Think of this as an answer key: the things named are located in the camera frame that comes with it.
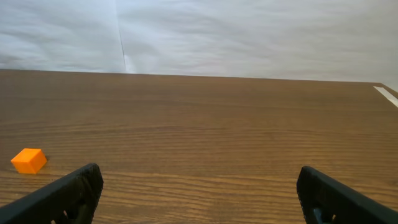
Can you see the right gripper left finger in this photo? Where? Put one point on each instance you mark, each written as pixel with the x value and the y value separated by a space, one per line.
pixel 68 193

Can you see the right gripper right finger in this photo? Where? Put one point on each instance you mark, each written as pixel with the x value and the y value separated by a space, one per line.
pixel 335 199

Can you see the orange cube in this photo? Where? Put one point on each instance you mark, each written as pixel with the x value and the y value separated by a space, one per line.
pixel 28 161

